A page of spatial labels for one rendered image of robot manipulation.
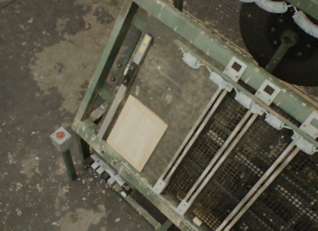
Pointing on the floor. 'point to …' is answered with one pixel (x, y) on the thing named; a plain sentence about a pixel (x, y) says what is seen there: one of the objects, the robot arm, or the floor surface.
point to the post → (69, 165)
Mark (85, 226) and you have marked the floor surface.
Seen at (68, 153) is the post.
